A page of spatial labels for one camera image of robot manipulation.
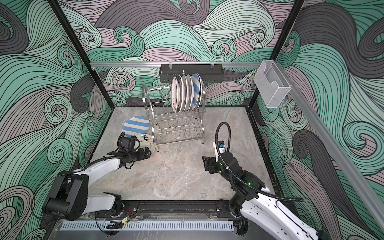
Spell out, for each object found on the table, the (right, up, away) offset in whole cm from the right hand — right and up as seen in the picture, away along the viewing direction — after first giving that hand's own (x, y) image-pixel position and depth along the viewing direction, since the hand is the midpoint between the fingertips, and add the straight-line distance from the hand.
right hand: (208, 157), depth 73 cm
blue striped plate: (-50, +14, +37) cm, 63 cm away
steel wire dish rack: (-25, +13, +33) cm, 43 cm away
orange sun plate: (-18, +34, +11) cm, 40 cm away
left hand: (-37, -2, +17) cm, 41 cm away
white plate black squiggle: (-39, +4, +26) cm, 47 cm away
